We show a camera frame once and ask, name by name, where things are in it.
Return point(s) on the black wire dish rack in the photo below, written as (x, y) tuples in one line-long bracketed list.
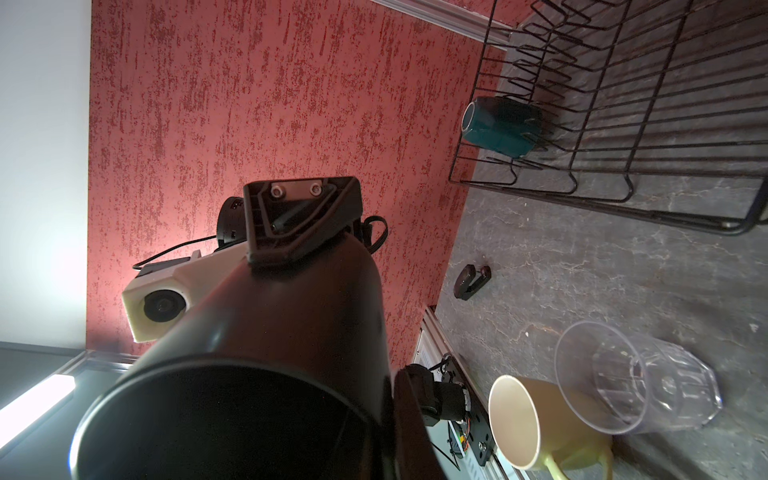
[(651, 110)]

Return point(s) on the left corner aluminium profile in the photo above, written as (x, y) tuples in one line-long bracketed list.
[(455, 19)]

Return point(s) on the black stapler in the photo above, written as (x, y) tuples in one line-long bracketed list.
[(470, 281)]

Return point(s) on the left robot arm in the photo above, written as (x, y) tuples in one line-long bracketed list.
[(231, 225)]

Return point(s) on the light green mug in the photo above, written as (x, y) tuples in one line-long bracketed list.
[(535, 430)]

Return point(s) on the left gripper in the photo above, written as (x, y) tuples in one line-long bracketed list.
[(286, 220)]

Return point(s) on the clear plastic cup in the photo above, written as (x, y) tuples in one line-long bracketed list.
[(626, 383)]

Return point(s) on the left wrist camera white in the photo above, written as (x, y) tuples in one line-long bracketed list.
[(162, 293)]

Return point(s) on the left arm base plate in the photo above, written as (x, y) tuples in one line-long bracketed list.
[(444, 393)]

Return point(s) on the teal mug white inside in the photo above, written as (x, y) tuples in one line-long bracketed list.
[(501, 125)]

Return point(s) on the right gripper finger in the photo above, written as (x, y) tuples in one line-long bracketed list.
[(415, 455)]

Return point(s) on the black mug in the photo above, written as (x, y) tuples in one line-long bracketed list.
[(279, 373)]

